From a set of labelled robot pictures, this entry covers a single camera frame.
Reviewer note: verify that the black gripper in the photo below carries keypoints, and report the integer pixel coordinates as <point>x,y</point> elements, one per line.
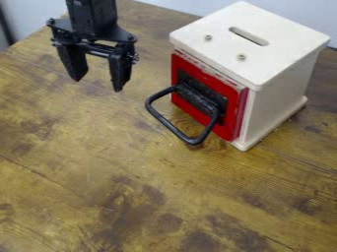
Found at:
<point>90,31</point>

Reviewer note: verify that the black metal drawer handle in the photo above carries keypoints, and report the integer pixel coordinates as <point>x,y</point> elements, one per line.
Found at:
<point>196,98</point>

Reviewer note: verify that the red wooden drawer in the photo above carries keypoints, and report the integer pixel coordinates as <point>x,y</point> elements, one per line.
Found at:
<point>236,93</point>

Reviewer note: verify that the white wooden box cabinet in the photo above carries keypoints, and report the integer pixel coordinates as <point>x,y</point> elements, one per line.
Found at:
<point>264,52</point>

